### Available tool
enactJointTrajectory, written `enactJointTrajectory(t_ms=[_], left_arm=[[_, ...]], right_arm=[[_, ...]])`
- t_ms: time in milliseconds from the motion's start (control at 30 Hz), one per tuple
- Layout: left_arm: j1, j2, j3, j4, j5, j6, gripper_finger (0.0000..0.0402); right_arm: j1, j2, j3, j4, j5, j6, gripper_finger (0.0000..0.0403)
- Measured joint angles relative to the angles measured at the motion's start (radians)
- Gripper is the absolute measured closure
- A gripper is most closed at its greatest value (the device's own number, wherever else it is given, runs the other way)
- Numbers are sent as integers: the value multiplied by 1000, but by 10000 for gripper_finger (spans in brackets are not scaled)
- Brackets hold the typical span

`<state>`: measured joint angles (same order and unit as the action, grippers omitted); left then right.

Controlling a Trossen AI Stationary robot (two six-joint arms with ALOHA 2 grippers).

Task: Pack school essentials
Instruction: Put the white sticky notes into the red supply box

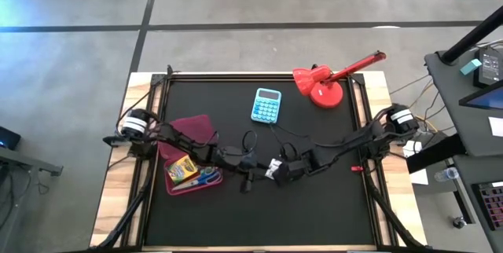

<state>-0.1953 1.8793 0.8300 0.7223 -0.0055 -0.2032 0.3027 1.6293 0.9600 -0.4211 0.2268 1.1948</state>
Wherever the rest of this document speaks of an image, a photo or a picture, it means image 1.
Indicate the white notepad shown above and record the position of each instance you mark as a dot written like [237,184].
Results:
[272,168]

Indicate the black pole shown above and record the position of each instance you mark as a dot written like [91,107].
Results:
[471,37]

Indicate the teal calculator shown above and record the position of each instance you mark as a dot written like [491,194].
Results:
[266,107]

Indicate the dark grey keyboard desk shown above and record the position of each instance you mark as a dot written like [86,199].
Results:
[475,170]

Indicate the white paper note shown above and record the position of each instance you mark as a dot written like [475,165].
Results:
[497,126]

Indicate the pink plastic pencil box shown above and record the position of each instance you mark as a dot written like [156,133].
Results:
[192,127]

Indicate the small red clip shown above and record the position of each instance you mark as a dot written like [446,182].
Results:
[356,168]

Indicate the black power adapter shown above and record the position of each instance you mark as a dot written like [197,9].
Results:
[487,66]

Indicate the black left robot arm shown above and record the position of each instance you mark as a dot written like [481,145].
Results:
[177,139]

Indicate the dark flat screen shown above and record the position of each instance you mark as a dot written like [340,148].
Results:
[487,97]

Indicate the dark grey side desk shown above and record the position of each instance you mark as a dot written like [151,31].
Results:
[452,107]

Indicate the small teal box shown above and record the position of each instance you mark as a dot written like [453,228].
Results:
[471,67]

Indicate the black caster wheel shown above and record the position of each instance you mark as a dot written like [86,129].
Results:
[459,222]

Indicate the red desk lamp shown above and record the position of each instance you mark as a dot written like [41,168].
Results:
[326,96]

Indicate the backlit keyboard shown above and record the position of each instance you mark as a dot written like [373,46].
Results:
[493,206]

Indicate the clear water bottle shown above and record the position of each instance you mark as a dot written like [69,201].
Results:
[446,174]

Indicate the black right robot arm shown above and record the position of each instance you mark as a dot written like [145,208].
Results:
[353,141]

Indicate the grey desk with legs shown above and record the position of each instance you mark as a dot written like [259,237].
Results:
[15,174]

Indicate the black aluminium rig frame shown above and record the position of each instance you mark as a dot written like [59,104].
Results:
[236,76]

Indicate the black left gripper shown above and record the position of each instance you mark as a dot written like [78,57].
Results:
[232,158]

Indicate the yellow crayon box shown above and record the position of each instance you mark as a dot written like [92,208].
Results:
[182,168]

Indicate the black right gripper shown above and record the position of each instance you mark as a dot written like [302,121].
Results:
[302,167]

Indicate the black electronic device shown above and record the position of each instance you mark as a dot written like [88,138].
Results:
[8,138]

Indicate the white paper sheet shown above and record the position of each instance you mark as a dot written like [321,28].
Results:
[420,176]

